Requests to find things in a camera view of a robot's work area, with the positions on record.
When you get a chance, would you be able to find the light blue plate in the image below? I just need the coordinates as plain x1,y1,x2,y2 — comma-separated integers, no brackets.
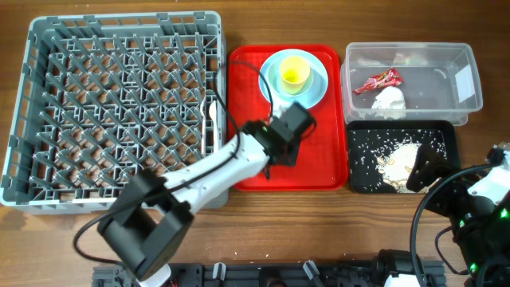
259,49,328,114

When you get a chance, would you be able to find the light green small bowl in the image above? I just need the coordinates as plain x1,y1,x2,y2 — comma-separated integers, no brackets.
267,60,314,97

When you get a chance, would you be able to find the yellow plastic cup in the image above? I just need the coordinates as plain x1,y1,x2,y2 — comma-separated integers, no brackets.
279,56,311,94

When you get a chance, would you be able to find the white napkin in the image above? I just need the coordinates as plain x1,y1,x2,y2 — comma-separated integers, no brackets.
371,86,406,120

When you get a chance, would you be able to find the red snack wrapper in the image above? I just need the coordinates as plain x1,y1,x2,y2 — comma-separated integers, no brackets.
353,67,404,96

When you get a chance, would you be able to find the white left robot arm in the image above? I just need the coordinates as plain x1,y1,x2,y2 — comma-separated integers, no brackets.
97,119,305,286

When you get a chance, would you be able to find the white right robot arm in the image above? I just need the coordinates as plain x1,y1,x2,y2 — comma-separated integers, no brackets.
385,143,509,286

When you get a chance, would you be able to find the black waste tray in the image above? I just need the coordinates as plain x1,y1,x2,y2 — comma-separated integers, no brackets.
347,120,460,194

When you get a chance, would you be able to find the clear plastic waste bin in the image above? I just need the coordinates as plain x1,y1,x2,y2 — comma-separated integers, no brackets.
341,41,483,125

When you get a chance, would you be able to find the grey plastic dishwasher rack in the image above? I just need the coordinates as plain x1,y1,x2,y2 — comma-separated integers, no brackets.
1,10,226,214

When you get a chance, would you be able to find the red plastic serving tray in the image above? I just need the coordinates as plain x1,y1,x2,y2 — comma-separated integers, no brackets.
227,44,349,192

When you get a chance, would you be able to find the pile of rice scraps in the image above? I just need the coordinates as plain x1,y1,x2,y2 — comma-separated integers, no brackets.
374,142,421,193

